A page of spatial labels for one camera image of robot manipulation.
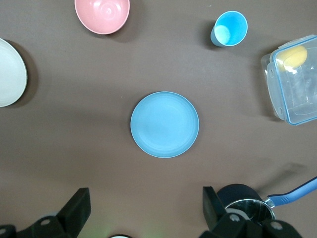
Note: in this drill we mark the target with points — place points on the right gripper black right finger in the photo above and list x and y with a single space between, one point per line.
214 210

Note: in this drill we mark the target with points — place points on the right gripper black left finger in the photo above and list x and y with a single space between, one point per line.
74 213

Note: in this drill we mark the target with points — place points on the blue plate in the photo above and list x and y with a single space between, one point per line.
164 124

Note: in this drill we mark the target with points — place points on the black pot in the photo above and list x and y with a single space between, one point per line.
237 193

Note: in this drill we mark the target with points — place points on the brown table mat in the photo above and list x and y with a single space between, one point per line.
74 136

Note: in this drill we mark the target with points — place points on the clear plastic food container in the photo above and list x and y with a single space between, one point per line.
297 94

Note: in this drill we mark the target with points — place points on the beige plate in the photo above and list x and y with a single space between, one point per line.
10 74

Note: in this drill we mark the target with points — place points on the yellow lemon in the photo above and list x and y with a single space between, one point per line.
293 58

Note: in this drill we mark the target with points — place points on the blue cup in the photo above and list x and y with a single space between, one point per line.
230 27

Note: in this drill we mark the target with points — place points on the pink bowl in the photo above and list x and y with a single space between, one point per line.
101 15

